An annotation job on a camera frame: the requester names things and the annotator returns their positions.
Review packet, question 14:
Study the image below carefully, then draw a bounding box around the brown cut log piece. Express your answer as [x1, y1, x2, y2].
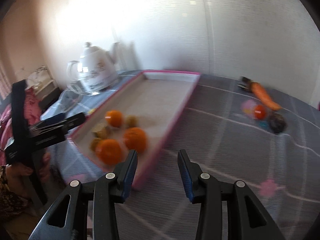
[92, 124, 112, 139]

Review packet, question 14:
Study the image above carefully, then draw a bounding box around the orange mandarin with stem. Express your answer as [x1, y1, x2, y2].
[105, 110, 123, 128]

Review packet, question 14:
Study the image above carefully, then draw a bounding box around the yellow-green small fruit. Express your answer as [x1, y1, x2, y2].
[125, 115, 138, 128]

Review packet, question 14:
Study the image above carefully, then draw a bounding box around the person's left hand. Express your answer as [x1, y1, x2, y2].
[5, 152, 51, 198]

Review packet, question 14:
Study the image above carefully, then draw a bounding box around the white ceramic electric kettle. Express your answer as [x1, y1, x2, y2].
[66, 42, 118, 95]

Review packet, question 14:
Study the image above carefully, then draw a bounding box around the grey patterned tablecloth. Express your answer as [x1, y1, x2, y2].
[42, 72, 319, 239]

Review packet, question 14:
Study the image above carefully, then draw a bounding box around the dark purple fruit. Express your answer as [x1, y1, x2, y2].
[267, 112, 287, 134]

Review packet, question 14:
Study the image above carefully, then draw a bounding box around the pink rimmed cardboard tray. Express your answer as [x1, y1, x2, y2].
[68, 70, 201, 190]

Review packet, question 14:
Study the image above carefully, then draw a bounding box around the red cherry tomato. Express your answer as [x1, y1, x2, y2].
[253, 105, 267, 120]

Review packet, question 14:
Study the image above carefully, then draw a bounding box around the orange carrot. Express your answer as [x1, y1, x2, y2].
[250, 82, 282, 111]

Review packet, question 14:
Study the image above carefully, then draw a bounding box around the small black cylinder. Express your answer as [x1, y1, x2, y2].
[237, 76, 253, 92]

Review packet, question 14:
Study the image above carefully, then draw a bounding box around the white kettle power cable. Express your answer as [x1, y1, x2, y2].
[60, 83, 86, 113]

